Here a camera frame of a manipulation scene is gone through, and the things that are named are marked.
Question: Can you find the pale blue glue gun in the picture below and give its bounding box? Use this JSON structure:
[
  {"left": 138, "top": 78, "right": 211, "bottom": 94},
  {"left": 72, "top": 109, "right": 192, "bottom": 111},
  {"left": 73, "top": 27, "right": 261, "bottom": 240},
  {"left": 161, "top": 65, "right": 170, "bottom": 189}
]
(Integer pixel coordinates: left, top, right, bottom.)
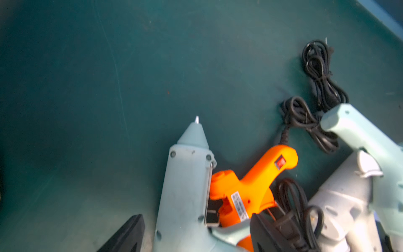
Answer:
[{"left": 152, "top": 118, "right": 250, "bottom": 252}]

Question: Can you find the black cord with plug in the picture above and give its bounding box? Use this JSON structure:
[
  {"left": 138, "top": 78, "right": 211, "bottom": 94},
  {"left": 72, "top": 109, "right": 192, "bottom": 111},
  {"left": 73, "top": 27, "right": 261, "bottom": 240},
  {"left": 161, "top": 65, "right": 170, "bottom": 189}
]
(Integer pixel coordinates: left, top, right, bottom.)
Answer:
[{"left": 270, "top": 177, "right": 325, "bottom": 252}]

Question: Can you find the white glue gun under mint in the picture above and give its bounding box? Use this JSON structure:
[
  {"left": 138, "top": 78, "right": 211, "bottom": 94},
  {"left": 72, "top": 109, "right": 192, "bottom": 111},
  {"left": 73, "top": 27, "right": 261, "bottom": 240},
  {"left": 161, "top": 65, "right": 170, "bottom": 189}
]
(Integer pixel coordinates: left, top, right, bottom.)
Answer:
[{"left": 309, "top": 150, "right": 383, "bottom": 252}]

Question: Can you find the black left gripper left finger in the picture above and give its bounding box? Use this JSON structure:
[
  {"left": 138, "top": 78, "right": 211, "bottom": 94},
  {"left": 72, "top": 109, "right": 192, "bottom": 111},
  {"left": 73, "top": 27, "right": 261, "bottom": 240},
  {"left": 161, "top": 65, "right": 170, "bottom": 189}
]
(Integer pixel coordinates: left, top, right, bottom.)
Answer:
[{"left": 97, "top": 214, "right": 145, "bottom": 252}]

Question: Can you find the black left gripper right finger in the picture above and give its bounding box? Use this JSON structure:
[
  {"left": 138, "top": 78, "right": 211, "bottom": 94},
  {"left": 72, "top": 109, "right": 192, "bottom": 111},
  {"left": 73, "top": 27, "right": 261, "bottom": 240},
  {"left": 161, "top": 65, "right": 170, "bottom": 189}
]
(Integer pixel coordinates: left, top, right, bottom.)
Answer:
[{"left": 250, "top": 213, "right": 302, "bottom": 252}]

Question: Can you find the black cord of orange gun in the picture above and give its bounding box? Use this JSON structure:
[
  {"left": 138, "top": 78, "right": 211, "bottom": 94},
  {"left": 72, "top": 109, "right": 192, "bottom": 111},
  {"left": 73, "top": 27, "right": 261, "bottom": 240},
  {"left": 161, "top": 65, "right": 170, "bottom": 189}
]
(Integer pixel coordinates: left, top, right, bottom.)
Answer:
[{"left": 278, "top": 96, "right": 340, "bottom": 155}]

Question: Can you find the black coiled power cord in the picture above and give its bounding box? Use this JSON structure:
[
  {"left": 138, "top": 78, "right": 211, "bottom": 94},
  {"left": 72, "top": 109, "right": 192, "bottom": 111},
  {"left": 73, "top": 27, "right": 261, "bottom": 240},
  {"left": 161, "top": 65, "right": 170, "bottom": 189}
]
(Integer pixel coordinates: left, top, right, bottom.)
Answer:
[{"left": 302, "top": 39, "right": 349, "bottom": 112}]

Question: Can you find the orange glue gun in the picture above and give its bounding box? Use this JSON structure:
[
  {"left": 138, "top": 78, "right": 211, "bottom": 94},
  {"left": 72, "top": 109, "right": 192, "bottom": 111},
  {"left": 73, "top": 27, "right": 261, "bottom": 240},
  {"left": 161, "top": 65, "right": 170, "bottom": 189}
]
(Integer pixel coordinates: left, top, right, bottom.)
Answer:
[{"left": 209, "top": 144, "right": 299, "bottom": 252}]

